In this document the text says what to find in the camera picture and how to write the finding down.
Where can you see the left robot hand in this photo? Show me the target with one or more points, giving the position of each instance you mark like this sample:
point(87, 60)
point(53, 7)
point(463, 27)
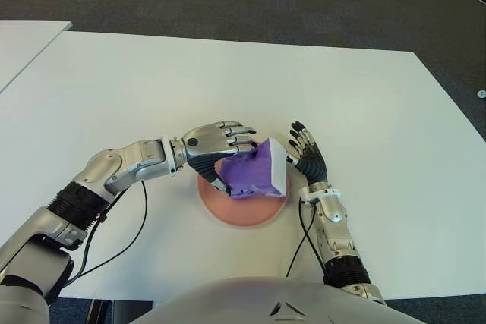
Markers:
point(209, 142)

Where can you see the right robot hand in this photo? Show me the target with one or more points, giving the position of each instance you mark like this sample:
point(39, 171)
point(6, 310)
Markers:
point(313, 168)

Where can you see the purple tissue paper pack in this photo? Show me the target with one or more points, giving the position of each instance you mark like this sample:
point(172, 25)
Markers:
point(254, 172)

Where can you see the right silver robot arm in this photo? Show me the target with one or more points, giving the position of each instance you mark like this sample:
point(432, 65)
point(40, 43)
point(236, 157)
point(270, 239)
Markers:
point(336, 212)

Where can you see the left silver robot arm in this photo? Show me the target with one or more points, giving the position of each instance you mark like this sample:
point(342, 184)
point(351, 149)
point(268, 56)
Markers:
point(125, 161)

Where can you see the pink round plate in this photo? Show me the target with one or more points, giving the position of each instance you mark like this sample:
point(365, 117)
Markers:
point(243, 214)

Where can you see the silver robot torso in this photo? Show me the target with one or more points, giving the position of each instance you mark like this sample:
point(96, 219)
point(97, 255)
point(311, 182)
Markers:
point(243, 301)

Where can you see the white side table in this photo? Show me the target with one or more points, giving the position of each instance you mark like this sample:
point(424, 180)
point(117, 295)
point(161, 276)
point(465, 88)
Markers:
point(23, 41)

